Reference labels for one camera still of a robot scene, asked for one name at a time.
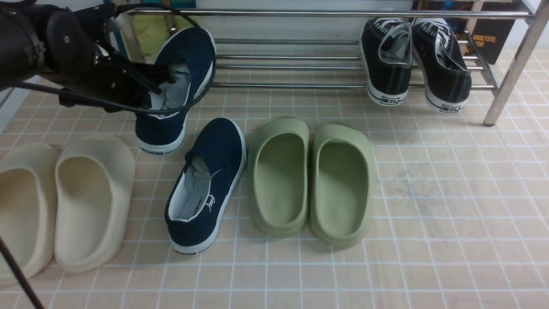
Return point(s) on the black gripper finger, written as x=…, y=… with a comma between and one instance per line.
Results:
x=157, y=75

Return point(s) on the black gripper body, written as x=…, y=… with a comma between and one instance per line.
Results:
x=81, y=59

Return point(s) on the navy canvas shoe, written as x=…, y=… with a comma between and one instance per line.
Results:
x=212, y=169
x=191, y=56

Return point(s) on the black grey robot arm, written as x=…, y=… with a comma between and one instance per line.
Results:
x=23, y=54

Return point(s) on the stainless steel shoe rack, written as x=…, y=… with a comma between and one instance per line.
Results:
x=536, y=24

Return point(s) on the yellow-green book blue edge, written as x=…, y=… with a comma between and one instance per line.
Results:
x=153, y=30

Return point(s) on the cream slipper right one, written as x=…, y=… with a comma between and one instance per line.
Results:
x=94, y=178

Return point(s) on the cream slipper far left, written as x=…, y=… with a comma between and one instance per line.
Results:
x=28, y=205

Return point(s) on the green slipper left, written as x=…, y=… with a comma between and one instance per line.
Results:
x=277, y=165

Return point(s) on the green slipper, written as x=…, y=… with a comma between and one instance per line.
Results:
x=343, y=169
x=277, y=165

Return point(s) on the green slipper right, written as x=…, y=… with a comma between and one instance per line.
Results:
x=343, y=169

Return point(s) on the black sneaker left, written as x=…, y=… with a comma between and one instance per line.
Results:
x=385, y=49

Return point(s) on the black sneaker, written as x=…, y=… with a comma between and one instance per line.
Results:
x=447, y=80
x=385, y=49

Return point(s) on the black sneaker right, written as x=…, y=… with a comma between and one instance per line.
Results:
x=447, y=80

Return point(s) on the black book orange text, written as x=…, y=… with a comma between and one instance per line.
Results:
x=490, y=35

